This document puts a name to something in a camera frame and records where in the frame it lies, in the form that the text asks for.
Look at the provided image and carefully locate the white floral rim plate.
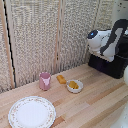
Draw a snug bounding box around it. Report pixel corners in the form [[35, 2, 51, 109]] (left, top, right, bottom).
[[7, 95, 57, 128]]

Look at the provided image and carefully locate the golden bread piece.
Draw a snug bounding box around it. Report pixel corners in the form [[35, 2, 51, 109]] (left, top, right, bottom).
[[55, 74, 68, 85]]

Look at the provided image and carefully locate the yellow food in bowl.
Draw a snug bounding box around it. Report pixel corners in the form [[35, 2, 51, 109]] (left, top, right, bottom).
[[68, 80, 80, 91]]

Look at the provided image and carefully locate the pink cup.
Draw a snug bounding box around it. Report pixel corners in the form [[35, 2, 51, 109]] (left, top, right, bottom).
[[38, 71, 53, 92]]

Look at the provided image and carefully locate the small white bowl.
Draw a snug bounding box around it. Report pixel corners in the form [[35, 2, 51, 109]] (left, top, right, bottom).
[[65, 79, 85, 94]]

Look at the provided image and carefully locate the woven beige folding screen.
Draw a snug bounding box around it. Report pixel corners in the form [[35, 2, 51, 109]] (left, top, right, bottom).
[[0, 0, 116, 94]]

